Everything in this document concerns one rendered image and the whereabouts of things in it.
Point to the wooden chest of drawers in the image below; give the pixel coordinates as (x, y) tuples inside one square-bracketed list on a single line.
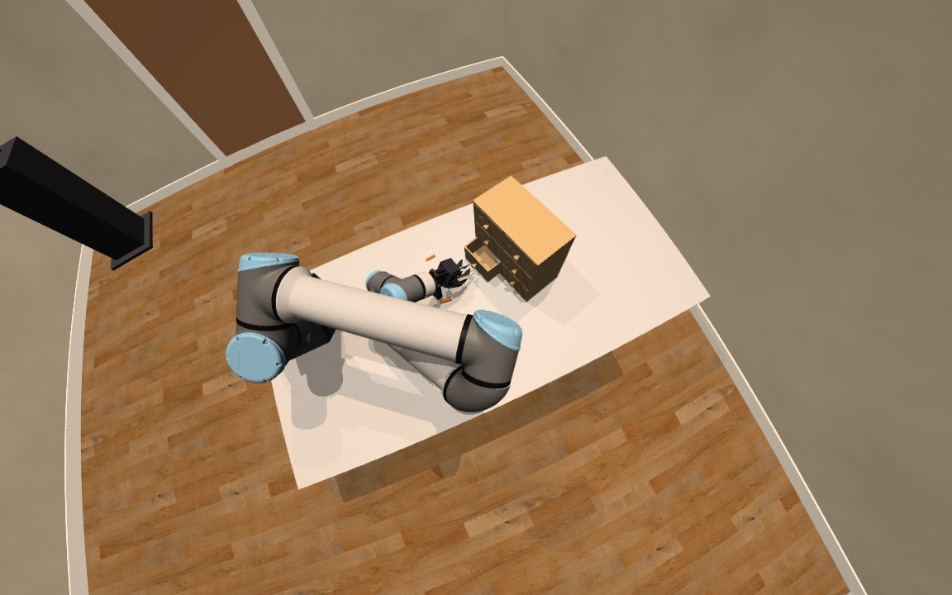
[(537, 231)]

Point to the dark brown wooden drawer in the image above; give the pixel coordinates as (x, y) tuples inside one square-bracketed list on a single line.
[(489, 241), (482, 256), (494, 231), (516, 270), (519, 256), (513, 281)]

